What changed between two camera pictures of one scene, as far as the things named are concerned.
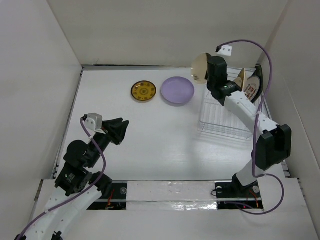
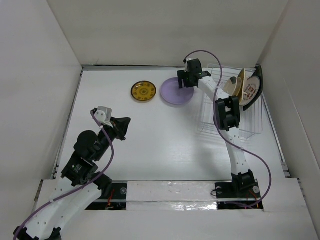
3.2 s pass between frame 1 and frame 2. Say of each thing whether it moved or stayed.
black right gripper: moved
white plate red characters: stayed
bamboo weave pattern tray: stayed
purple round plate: stayed
